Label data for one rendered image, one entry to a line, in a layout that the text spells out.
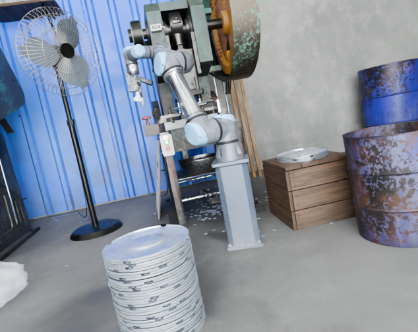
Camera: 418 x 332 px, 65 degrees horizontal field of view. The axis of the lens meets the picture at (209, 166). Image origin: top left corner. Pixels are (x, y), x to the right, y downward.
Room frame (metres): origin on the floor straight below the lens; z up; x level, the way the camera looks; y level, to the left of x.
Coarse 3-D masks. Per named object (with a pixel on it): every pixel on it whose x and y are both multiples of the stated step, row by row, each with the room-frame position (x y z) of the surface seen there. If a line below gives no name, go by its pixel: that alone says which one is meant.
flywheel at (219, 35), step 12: (216, 0) 2.62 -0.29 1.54; (228, 0) 2.32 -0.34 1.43; (216, 12) 2.68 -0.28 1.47; (228, 12) 2.37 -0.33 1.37; (228, 24) 2.39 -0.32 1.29; (216, 36) 2.75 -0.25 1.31; (228, 36) 2.47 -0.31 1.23; (216, 48) 2.74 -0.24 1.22; (228, 48) 2.57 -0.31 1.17; (228, 60) 2.58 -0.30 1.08; (228, 72) 2.50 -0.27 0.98
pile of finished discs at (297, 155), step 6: (294, 150) 2.03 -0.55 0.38; (300, 150) 2.00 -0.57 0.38; (306, 150) 1.91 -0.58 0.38; (312, 150) 1.87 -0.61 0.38; (318, 150) 1.86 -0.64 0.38; (324, 150) 1.82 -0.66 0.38; (282, 156) 1.89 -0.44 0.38; (288, 156) 1.85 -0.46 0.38; (294, 156) 1.81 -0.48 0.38; (300, 156) 1.78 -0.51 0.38; (306, 156) 1.79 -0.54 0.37; (312, 156) 1.75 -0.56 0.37; (318, 156) 1.76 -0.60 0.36; (324, 156) 1.78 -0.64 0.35; (282, 162) 1.84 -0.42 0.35; (288, 162) 1.80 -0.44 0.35; (294, 162) 1.77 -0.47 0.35
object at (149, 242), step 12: (144, 228) 1.20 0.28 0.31; (156, 228) 1.19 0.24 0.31; (168, 228) 1.16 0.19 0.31; (180, 228) 1.13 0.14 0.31; (120, 240) 1.12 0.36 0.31; (132, 240) 1.08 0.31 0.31; (144, 240) 1.05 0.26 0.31; (156, 240) 1.03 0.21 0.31; (168, 240) 1.03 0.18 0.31; (180, 240) 1.00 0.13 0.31; (108, 252) 1.02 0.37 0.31; (120, 252) 1.00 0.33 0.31; (132, 252) 0.98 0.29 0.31; (144, 252) 0.96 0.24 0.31; (156, 252) 0.94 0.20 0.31
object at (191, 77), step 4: (192, 48) 2.34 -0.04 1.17; (192, 52) 2.34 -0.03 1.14; (188, 72) 2.33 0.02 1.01; (192, 72) 2.33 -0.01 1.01; (196, 72) 2.34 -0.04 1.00; (188, 76) 2.33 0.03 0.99; (192, 76) 2.33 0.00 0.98; (196, 76) 2.34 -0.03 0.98; (188, 80) 2.30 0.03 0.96; (192, 80) 2.30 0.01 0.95; (196, 80) 2.34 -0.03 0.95; (192, 84) 2.30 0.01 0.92; (196, 84) 2.34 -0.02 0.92; (192, 88) 2.30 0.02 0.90; (196, 88) 2.34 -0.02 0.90
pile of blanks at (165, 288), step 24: (120, 264) 0.92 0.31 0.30; (144, 264) 0.91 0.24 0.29; (168, 264) 0.93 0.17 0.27; (192, 264) 1.02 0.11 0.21; (120, 288) 0.95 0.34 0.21; (144, 288) 0.91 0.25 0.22; (168, 288) 0.93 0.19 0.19; (192, 288) 0.99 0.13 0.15; (120, 312) 0.95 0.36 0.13; (144, 312) 0.92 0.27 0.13; (168, 312) 0.92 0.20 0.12; (192, 312) 0.97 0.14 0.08
